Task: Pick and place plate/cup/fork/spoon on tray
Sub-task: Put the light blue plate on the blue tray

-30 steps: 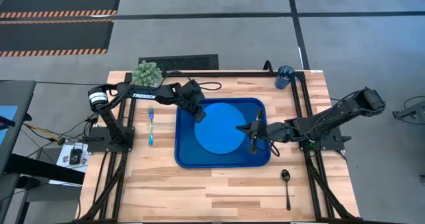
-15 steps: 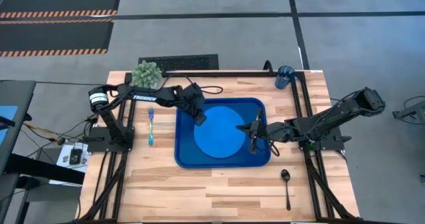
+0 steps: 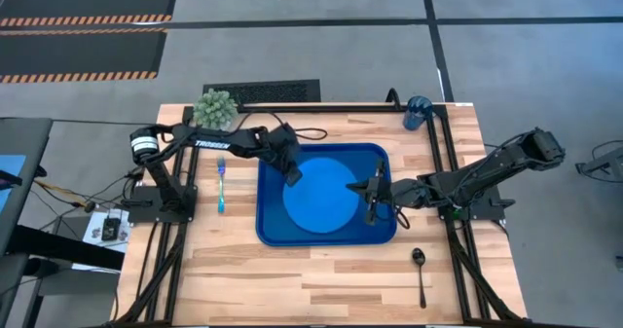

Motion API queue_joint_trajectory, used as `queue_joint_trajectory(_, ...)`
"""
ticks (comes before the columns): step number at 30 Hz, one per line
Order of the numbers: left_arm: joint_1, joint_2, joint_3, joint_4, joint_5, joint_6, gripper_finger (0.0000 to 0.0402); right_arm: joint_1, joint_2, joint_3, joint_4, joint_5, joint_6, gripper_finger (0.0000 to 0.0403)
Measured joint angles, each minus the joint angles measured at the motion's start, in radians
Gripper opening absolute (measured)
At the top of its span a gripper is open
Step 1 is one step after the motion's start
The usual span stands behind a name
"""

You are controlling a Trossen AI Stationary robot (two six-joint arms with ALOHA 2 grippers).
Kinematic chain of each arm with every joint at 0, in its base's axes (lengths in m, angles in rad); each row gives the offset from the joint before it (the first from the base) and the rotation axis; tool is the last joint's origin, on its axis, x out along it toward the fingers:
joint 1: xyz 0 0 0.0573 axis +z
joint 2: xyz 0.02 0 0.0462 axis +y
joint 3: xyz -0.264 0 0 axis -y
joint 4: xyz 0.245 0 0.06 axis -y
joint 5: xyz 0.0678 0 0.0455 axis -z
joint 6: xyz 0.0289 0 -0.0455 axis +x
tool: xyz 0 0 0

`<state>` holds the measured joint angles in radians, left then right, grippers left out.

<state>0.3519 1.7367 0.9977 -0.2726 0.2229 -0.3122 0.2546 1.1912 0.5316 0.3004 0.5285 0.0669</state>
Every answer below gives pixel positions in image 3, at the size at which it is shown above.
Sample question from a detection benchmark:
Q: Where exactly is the dark metal spoon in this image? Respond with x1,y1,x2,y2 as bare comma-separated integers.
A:
411,246,428,310

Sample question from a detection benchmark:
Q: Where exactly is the black arched cable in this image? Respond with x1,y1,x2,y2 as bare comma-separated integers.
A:
385,88,403,111

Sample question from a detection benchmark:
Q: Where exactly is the grey metal stand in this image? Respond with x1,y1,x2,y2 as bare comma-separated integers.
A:
574,140,623,183

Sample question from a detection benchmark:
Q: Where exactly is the small black device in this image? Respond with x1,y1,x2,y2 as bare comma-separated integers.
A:
100,215,123,242

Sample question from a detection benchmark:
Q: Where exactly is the blue plastic tray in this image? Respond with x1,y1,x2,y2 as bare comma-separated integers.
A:
255,141,399,248

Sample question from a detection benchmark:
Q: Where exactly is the potted green succulent plant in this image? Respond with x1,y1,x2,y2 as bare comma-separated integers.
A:
192,88,239,133

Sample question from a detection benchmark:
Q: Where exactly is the blue screen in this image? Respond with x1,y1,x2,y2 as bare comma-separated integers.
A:
0,154,27,213

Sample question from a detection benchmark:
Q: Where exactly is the blue round plate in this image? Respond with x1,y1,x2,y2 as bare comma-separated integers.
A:
281,156,364,236

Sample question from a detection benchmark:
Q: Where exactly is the iridescent blue fork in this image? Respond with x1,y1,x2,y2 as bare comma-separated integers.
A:
216,156,228,215

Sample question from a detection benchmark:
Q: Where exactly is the black desk base bar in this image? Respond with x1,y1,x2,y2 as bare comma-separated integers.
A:
7,224,126,272

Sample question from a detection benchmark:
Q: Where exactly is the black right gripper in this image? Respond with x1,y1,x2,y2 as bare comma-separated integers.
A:
346,158,408,226

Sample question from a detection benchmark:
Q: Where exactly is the black aluminium table frame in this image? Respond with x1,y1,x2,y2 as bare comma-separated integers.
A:
110,101,528,328

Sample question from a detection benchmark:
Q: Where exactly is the white paper sheet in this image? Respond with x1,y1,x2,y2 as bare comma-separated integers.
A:
81,208,131,262

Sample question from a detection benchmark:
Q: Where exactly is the grey desk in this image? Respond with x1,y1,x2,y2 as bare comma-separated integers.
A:
0,117,54,256

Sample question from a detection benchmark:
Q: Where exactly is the yellow floor cable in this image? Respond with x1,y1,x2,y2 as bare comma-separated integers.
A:
33,178,90,207

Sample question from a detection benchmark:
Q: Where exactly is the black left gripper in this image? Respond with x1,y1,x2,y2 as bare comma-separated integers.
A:
260,122,305,189

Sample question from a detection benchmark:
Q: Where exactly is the blue faceted plastic cup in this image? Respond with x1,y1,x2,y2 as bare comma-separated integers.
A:
402,94,434,132

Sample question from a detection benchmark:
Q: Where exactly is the black floor grate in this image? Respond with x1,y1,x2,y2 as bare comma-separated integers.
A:
202,78,322,105

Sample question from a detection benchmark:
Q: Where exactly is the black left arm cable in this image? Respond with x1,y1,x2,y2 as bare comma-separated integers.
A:
232,109,329,142

